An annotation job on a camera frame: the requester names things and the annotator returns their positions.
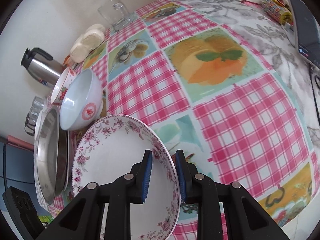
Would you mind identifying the bag of white steamed buns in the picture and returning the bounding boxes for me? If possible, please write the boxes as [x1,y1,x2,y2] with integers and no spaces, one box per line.
[69,24,105,63]

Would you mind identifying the colourful wrapped roll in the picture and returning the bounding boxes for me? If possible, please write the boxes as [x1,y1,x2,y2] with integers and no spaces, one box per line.
[260,0,293,26]

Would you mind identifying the stainless steel thermos jug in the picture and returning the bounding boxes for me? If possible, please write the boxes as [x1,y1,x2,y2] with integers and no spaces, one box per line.
[21,47,66,88]

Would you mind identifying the white bowl with strawberry print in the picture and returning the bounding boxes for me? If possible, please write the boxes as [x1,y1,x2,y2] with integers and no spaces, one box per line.
[50,67,77,104]

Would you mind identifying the glass cups in metal rack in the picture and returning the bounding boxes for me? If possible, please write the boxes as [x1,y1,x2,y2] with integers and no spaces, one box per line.
[24,96,47,136]

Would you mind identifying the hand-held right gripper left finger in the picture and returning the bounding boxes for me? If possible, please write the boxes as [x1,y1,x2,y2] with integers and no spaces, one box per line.
[37,149,153,240]

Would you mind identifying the black plastic stand with holes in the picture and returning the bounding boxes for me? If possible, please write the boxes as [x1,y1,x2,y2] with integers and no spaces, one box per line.
[2,186,45,240]

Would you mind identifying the stainless steel basin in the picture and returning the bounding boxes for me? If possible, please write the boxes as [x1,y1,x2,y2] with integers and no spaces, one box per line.
[33,106,73,204]

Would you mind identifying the white plate with pink flowers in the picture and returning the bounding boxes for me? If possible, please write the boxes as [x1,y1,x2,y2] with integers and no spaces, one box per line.
[72,114,181,240]

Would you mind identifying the white bowl with red emblem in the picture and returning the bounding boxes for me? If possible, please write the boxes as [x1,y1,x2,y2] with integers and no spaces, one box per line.
[59,69,103,131]

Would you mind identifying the pink checked tablecloth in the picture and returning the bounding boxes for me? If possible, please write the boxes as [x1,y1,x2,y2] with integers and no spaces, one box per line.
[47,0,316,240]

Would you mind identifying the blue panel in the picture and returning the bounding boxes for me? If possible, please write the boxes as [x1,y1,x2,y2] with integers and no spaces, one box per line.
[0,142,50,218]

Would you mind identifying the red bar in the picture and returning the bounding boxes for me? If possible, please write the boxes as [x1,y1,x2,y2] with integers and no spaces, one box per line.
[7,135,34,151]

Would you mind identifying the clear glass mug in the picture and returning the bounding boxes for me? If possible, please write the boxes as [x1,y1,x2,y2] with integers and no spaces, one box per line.
[97,0,138,32]

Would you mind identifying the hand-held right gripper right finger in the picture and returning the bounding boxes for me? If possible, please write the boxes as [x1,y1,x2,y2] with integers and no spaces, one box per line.
[175,149,288,240]

